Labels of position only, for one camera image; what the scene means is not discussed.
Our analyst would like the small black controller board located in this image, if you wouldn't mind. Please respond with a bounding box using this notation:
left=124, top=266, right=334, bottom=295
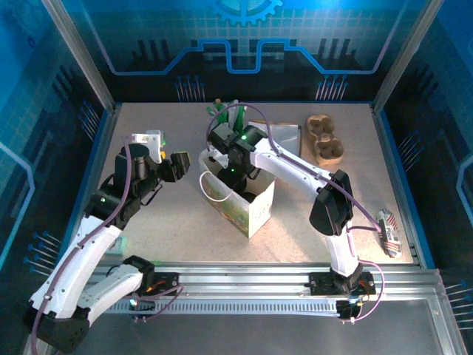
left=336, top=300, right=362, bottom=322
left=128, top=297, right=157, bottom=315

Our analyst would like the slotted cable duct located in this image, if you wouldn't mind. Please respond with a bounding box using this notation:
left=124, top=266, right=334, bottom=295
left=98, top=297, right=343, bottom=316

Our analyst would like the aluminium frame post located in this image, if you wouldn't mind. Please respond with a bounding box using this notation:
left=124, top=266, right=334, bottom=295
left=371, top=0, right=446, bottom=112
left=40, top=0, right=118, bottom=112

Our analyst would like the brown pulp cup carrier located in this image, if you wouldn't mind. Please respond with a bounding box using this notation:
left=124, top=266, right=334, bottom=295
left=305, top=114, right=345, bottom=166

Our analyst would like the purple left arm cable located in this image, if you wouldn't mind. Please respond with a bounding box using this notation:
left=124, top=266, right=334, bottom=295
left=29, top=135, right=185, bottom=352

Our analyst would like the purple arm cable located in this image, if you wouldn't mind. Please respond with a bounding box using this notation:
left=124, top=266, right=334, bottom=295
left=29, top=135, right=185, bottom=352
left=205, top=104, right=387, bottom=325

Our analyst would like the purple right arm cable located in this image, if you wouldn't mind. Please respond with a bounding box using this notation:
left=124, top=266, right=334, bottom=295
left=205, top=104, right=387, bottom=325

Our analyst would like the striped snack packet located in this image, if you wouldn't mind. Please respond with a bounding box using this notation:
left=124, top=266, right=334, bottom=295
left=375, top=209, right=404, bottom=260

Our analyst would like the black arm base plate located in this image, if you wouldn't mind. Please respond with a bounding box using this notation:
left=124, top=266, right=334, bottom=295
left=308, top=271, right=376, bottom=297
left=142, top=271, right=181, bottom=297

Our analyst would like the white printed paper bag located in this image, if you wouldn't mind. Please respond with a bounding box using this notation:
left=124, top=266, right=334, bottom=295
left=198, top=146, right=277, bottom=240

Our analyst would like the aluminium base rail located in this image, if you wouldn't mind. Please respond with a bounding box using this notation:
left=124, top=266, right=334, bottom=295
left=61, top=260, right=444, bottom=300

